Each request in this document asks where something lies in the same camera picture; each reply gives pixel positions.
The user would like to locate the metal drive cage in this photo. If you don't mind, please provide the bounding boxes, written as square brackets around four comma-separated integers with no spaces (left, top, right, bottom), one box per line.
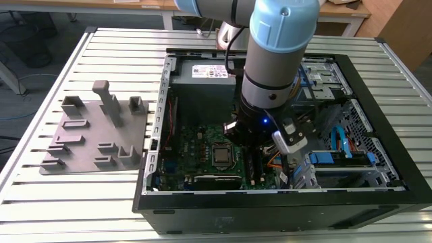
[292,57,354,116]

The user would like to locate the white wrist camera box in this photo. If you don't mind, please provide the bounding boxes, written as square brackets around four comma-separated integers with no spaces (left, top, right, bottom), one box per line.
[272,117,310,154]

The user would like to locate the small wooden desk white frame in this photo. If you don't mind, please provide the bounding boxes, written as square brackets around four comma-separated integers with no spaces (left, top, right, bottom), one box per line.
[316,0,372,37]

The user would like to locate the black cable bundle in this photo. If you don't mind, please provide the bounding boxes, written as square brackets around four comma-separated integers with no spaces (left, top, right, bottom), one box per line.
[290,99,348,132]

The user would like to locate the dark shiny wrist camera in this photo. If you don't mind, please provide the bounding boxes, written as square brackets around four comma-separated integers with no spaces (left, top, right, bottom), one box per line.
[223,120,239,139]

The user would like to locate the long wooden desk white legs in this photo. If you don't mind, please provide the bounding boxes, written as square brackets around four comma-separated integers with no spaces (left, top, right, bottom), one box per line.
[0,0,183,31]

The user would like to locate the black open PC case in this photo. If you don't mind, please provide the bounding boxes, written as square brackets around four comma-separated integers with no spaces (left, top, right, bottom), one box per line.
[131,47,432,235]

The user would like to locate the hard disk in blue carrier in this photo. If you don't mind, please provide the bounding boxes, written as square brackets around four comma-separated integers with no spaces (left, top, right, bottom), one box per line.
[308,151,378,168]

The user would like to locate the black graphics card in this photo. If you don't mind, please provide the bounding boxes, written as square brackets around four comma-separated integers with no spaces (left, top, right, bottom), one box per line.
[194,174,244,190]

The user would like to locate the black camera cable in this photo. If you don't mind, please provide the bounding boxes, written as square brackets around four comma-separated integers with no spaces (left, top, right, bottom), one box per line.
[224,25,250,76]

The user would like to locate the brown wooden cabinet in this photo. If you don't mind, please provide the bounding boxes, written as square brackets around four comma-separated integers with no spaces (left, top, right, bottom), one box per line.
[356,0,432,74]

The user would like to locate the CPU socket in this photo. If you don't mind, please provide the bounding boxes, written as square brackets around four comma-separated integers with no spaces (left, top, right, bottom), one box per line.
[210,142,236,170]

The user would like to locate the blue flat wire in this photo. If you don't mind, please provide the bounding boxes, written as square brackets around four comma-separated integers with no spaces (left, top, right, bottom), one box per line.
[331,126,354,159]

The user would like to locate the red wire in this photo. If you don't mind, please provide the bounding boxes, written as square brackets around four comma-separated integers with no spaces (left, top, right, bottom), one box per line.
[167,98,176,150]

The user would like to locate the blue floor cable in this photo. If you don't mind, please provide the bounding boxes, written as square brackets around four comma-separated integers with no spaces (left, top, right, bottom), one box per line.
[0,73,59,121]

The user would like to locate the grey parts rack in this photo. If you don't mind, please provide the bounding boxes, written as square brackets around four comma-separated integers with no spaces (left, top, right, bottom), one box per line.
[39,80,151,176]

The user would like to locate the silver CPU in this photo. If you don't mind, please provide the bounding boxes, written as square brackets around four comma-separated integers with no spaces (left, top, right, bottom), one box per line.
[212,148,232,163]

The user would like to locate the orange wire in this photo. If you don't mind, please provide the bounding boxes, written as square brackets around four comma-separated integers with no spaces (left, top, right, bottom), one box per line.
[267,156,288,169]

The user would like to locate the grey power supply unit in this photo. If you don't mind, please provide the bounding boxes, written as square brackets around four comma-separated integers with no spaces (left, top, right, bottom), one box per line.
[171,59,246,125]

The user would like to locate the black RAM slot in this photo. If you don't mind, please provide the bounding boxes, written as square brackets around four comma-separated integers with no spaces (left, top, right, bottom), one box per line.
[243,148,255,185]

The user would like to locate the metal disk bay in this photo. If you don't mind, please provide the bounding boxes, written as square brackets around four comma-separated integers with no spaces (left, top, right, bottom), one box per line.
[292,151,402,189]

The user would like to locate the green motherboard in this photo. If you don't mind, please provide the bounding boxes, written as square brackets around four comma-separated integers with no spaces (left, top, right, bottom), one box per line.
[158,124,283,190]

